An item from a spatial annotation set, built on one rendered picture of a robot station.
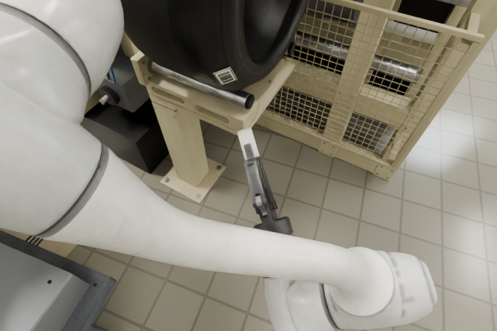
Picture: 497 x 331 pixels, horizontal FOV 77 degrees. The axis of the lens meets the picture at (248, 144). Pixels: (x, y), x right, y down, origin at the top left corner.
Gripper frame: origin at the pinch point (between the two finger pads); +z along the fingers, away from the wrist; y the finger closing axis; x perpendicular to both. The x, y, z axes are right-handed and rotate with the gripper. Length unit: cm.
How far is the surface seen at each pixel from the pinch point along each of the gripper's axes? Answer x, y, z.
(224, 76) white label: -0.5, -2.4, 15.9
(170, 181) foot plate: -66, 95, 19
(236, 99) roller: -2.5, 15.1, 17.2
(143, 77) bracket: -28.3, 15.5, 34.8
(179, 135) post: -39, 58, 29
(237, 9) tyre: 7.6, -14.0, 21.4
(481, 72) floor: 149, 189, 43
